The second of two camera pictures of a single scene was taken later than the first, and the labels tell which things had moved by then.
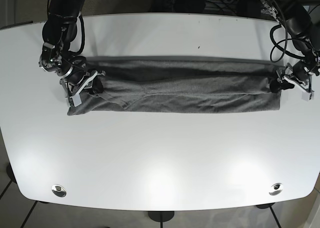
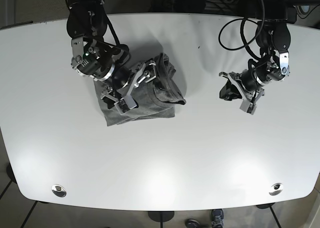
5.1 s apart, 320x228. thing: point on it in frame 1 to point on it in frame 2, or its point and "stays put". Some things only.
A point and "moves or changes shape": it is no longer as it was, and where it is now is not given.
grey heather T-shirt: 138,84 moves or changes shape
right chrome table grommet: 276,189 stays put
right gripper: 301,74 to 250,83
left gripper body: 74,78 to 95,62
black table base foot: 161,216 stays put
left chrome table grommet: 58,190 stays put
